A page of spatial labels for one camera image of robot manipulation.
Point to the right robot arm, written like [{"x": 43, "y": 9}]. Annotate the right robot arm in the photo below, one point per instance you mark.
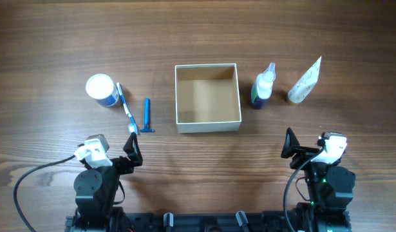
[{"x": 330, "y": 186}]

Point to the blue disposable razor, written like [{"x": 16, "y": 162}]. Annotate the blue disposable razor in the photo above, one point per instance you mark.
[{"x": 147, "y": 117}]

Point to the white-lidded blue round container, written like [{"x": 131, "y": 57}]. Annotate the white-lidded blue round container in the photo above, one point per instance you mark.
[{"x": 102, "y": 89}]

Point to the white cardboard open box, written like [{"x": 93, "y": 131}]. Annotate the white cardboard open box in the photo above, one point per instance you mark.
[{"x": 207, "y": 98}]

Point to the blue and white toothbrush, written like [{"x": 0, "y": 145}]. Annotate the blue and white toothbrush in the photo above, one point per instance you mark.
[{"x": 132, "y": 127}]

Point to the white-capped blue spray bottle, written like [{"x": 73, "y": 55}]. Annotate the white-capped blue spray bottle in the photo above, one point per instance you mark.
[{"x": 262, "y": 88}]

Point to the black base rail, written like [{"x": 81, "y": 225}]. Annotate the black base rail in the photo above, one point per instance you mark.
[{"x": 169, "y": 222}]

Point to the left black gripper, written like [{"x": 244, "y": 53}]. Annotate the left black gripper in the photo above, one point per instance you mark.
[{"x": 125, "y": 162}]

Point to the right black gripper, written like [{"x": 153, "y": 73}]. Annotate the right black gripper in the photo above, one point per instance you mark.
[{"x": 301, "y": 154}]

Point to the white squeeze tube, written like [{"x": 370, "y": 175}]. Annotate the white squeeze tube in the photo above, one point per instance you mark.
[{"x": 305, "y": 84}]

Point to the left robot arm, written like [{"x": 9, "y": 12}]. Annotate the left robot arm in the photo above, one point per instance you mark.
[{"x": 96, "y": 187}]

